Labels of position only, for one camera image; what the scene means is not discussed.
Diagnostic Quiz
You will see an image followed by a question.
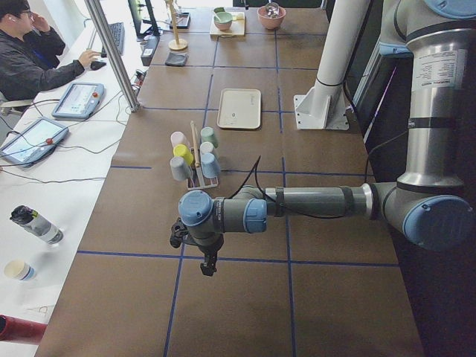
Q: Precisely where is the folded grey cloth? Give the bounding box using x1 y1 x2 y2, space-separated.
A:
164 52 188 67

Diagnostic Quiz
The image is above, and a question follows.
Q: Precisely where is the aluminium frame post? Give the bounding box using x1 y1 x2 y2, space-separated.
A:
85 0 140 112

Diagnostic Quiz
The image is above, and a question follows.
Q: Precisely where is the grey cup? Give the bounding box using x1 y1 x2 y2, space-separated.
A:
170 156 192 181

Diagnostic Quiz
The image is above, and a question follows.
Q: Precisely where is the green bowl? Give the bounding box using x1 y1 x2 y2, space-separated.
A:
213 11 233 31

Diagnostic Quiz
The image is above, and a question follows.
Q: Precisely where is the metal scoop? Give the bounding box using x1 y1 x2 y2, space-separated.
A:
265 1 280 18

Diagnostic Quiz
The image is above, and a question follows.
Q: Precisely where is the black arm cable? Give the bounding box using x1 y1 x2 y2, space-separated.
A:
227 129 408 219

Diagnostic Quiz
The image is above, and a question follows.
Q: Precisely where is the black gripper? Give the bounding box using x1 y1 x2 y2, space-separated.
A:
192 233 224 276

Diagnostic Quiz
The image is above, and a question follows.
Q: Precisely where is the white cup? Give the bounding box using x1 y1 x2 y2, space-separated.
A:
199 141 219 158

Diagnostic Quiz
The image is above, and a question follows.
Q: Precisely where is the yellow cup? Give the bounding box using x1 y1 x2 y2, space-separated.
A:
173 144 194 166

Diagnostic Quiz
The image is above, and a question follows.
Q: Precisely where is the black keyboard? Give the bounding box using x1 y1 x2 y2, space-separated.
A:
108 22 126 55

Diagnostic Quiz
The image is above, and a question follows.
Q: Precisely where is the blue cup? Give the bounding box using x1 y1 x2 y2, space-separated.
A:
201 153 221 179

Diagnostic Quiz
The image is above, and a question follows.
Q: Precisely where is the seated person black jacket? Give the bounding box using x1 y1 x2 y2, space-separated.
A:
1 1 100 101

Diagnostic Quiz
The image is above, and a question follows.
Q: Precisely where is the pink bowl with ice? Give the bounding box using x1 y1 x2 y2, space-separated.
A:
257 2 286 30

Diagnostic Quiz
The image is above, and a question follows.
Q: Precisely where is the black rectangular box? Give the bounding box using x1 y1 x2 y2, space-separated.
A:
141 36 160 66

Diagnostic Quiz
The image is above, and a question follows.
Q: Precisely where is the metal tray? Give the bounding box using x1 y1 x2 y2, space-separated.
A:
176 12 191 29

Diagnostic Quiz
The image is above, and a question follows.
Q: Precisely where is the white wire cup rack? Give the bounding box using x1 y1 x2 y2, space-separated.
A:
187 152 221 190

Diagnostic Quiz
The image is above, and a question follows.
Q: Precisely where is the black monitor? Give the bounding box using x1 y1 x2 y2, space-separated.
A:
128 0 160 41

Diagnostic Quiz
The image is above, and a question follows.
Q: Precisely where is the wooden rack handle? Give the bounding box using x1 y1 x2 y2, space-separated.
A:
190 120 201 169

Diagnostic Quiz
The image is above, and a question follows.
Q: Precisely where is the teach pendant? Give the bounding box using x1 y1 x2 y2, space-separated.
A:
51 83 105 121
1 118 69 167

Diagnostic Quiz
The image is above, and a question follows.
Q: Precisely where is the near teach pendant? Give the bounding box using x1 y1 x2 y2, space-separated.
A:
1 118 69 167

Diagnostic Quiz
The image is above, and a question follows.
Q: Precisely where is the green cup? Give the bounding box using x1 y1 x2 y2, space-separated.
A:
200 126 219 148

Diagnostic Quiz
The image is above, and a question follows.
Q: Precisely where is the wooden mug tree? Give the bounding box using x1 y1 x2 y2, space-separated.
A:
166 0 188 51

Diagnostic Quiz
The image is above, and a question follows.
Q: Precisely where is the pink cup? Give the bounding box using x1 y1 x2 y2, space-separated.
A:
170 131 190 148

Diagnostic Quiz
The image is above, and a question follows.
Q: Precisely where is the clear water bottle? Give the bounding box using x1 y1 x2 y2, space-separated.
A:
10 205 63 245

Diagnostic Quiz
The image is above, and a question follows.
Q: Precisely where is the wooden cutting board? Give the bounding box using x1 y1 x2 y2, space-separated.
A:
210 12 245 37

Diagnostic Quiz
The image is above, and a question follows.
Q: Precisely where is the paper cup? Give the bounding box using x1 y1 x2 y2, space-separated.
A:
4 260 36 281

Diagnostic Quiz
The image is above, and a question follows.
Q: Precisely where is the cream rabbit tray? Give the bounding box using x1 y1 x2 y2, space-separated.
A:
216 89 261 130

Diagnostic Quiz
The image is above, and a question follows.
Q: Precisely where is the white pillar with base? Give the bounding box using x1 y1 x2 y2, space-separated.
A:
294 0 370 130

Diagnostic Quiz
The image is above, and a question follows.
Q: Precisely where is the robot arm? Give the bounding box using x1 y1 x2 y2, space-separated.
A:
170 1 475 276

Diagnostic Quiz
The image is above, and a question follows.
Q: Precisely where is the red cylinder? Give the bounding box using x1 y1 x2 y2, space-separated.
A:
1 315 48 344

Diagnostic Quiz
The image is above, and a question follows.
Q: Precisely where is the far teach pendant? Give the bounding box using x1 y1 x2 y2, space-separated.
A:
51 83 105 121

